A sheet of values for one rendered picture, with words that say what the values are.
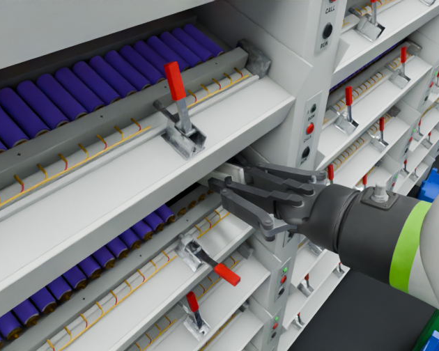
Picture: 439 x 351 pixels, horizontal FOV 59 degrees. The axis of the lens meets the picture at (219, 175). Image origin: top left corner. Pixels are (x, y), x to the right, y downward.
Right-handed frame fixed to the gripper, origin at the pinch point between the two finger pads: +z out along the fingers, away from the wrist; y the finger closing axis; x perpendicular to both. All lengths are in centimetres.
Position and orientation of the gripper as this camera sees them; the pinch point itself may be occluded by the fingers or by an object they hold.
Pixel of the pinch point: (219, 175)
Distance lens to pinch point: 55.4
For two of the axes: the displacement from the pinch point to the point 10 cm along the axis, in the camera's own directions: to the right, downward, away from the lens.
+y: -6.7, 4.7, -5.7
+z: -7.3, -2.7, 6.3
